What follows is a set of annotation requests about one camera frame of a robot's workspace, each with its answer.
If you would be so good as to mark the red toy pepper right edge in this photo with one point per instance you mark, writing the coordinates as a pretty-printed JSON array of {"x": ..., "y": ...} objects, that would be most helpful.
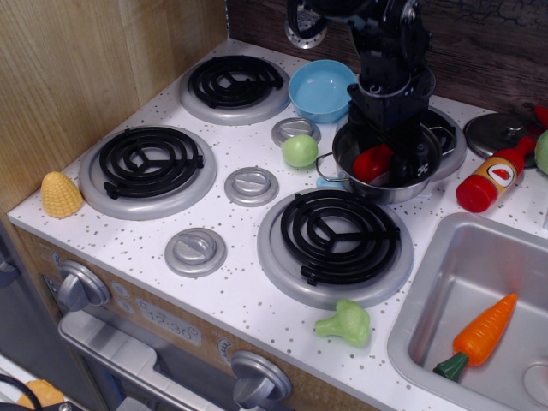
[{"x": 541, "y": 113}]

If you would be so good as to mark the front right black burner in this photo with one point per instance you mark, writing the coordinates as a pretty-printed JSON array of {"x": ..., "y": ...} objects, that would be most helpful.
[{"x": 321, "y": 245}]

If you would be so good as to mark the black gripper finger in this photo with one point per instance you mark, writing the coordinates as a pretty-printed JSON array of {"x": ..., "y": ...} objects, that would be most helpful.
[
  {"x": 362, "y": 131},
  {"x": 408, "y": 167}
]

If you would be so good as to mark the front left black burner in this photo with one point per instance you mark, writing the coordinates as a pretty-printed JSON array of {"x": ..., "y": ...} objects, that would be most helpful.
[{"x": 147, "y": 172}]

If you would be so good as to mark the orange toy bottom left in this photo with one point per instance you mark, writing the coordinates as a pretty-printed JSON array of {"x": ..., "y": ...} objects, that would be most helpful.
[{"x": 46, "y": 393}]

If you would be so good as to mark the light blue toy bowl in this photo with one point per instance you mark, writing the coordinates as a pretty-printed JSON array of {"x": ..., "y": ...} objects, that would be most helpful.
[{"x": 318, "y": 91}]

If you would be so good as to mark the light green toy ball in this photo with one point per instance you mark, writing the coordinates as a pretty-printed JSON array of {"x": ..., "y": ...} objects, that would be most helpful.
[{"x": 300, "y": 151}]

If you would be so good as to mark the silver oven knob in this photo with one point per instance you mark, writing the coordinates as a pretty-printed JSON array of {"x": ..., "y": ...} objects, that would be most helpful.
[
  {"x": 260, "y": 384},
  {"x": 81, "y": 288}
]

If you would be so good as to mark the green toy broccoli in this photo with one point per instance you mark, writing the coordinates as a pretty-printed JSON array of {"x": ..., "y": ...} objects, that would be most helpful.
[{"x": 351, "y": 322}]

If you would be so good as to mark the hanging round metal strainer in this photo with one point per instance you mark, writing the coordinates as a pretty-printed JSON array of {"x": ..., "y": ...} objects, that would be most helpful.
[{"x": 304, "y": 28}]

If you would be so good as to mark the green toy vegetable right edge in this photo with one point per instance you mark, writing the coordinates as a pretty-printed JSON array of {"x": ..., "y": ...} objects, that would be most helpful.
[{"x": 541, "y": 153}]

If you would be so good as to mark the back left black burner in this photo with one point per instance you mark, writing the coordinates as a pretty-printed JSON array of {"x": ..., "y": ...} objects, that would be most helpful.
[{"x": 235, "y": 90}]

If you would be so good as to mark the small steel pot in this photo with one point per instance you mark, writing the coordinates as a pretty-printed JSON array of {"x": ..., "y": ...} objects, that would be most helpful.
[{"x": 345, "y": 151}]

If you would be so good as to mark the red toy ketchup bottle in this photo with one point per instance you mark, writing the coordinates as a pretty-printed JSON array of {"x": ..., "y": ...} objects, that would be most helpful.
[{"x": 479, "y": 191}]

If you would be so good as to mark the red and white toy sushi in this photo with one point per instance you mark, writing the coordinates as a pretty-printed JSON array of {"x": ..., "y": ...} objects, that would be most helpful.
[{"x": 373, "y": 165}]

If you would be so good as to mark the silver stovetop knob middle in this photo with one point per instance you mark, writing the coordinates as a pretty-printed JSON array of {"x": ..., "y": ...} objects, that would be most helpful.
[{"x": 251, "y": 187}]

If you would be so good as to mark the silver oven door handle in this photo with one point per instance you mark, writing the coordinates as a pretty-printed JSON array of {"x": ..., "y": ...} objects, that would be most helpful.
[{"x": 128, "y": 358}]

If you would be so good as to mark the silver stovetop knob front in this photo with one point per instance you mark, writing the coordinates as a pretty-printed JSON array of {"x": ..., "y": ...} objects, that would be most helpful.
[{"x": 195, "y": 252}]

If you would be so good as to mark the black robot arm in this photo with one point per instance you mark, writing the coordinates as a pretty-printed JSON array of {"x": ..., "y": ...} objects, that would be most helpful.
[{"x": 385, "y": 34}]

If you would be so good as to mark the silver stovetop knob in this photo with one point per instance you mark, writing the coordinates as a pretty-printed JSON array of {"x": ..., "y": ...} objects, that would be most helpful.
[
  {"x": 195, "y": 252},
  {"x": 291, "y": 127},
  {"x": 251, "y": 187}
]

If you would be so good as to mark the yellow toy corn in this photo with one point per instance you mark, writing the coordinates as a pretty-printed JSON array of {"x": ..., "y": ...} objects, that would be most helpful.
[{"x": 60, "y": 196}]

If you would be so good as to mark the silver oven knob left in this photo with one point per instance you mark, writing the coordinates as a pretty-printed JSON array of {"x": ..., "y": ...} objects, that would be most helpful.
[{"x": 81, "y": 288}]

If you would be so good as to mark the steel pot lid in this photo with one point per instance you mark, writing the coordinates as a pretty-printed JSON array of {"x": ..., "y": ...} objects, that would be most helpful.
[{"x": 490, "y": 133}]

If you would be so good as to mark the silver toy sink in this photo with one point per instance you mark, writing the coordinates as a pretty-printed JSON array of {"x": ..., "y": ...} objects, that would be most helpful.
[{"x": 471, "y": 264}]

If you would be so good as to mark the orange toy carrot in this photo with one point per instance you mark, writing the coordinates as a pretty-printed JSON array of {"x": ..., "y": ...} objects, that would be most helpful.
[{"x": 475, "y": 343}]

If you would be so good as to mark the silver stovetop knob back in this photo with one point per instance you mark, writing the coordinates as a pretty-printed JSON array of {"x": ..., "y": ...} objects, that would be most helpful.
[{"x": 291, "y": 127}]

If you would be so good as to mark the silver oven knob right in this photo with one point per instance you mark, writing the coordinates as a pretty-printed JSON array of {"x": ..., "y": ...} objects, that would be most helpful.
[{"x": 260, "y": 384}]

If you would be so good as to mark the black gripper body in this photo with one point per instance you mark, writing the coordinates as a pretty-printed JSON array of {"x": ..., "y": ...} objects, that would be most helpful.
[{"x": 394, "y": 101}]

